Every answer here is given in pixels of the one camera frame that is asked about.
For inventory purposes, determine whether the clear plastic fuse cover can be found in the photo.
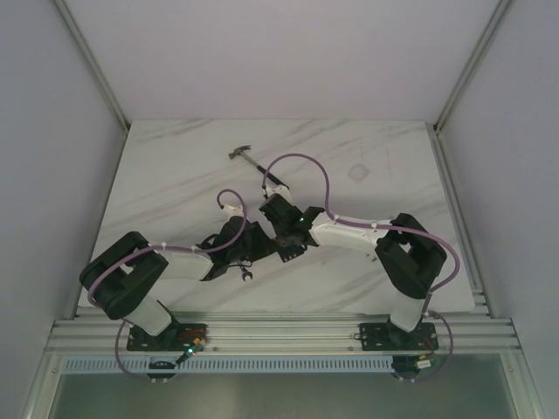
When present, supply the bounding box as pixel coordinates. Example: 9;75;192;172
347;163;370;183

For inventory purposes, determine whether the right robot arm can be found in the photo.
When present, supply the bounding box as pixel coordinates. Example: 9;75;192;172
259;193;447;350

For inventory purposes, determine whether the black mounting plate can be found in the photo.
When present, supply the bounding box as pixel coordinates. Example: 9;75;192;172
355;320;439;352
127;323;207;352

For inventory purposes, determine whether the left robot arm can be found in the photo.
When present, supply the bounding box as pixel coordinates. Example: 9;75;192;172
79;216;280;351

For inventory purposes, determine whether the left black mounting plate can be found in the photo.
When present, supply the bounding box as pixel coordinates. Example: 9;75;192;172
127;323;207;352

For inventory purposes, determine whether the right aluminium frame post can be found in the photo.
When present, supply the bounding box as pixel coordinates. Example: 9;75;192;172
433;0;514;134

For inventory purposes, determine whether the grey slotted cable duct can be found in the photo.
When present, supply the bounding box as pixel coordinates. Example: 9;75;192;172
60;354;486;375

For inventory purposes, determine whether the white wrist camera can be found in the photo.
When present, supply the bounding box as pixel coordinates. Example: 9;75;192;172
264;185;292;201
221;204;245;219

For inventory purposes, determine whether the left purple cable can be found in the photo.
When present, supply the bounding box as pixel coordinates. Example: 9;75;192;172
86;189;245;309

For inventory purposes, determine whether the aluminium rail base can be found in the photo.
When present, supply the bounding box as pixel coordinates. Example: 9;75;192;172
45;308;521;355

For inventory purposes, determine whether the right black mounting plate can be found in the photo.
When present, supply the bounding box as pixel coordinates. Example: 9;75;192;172
355;320;439;352

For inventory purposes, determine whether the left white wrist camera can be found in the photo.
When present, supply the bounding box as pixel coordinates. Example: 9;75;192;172
221;204;245;219

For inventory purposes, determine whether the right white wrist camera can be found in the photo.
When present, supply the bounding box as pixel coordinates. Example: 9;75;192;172
264;185;292;201

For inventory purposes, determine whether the black fuse box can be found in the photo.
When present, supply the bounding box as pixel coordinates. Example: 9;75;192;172
278;245;307;263

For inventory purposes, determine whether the claw hammer black handle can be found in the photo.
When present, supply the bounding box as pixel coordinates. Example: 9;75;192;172
228;145;285;186

